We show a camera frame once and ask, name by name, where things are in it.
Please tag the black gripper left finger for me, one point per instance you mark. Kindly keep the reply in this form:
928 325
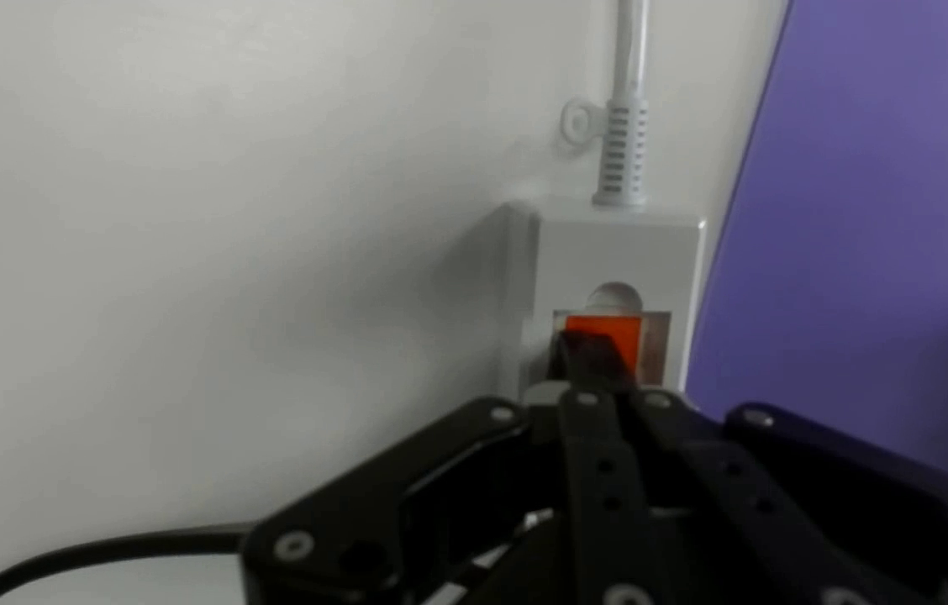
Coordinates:
462 493

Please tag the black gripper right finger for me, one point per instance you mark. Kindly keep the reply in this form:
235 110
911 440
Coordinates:
820 504

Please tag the white power strip orange switches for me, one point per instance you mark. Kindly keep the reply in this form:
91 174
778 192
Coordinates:
613 262

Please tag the purple mat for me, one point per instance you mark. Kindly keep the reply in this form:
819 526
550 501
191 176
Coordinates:
865 224

